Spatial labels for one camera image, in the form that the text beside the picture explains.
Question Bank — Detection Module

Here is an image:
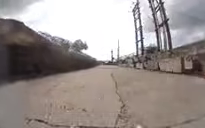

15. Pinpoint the grey concrete road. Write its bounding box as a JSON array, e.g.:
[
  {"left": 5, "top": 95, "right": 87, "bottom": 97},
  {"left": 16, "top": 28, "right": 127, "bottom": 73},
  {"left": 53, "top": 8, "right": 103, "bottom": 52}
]
[{"left": 0, "top": 64, "right": 205, "bottom": 128}]

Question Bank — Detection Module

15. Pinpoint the row of bushes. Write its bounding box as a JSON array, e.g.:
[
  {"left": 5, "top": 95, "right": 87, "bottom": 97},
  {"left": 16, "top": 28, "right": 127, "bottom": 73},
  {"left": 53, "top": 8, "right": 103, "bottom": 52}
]
[{"left": 38, "top": 30, "right": 74, "bottom": 51}]

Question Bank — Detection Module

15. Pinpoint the grey stone block wall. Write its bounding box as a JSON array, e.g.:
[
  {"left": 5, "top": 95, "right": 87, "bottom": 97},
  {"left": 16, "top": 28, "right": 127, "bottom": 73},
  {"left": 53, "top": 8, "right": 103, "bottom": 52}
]
[{"left": 120, "top": 36, "right": 205, "bottom": 80}]

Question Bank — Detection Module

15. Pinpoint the dark stone wall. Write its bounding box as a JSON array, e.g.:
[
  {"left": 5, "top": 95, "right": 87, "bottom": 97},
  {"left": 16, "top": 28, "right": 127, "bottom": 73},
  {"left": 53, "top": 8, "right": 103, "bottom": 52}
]
[{"left": 0, "top": 17, "right": 103, "bottom": 85}]

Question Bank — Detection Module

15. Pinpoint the small round tree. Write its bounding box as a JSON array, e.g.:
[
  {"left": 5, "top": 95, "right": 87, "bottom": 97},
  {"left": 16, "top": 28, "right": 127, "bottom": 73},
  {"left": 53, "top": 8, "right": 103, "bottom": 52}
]
[{"left": 71, "top": 38, "right": 89, "bottom": 53}]

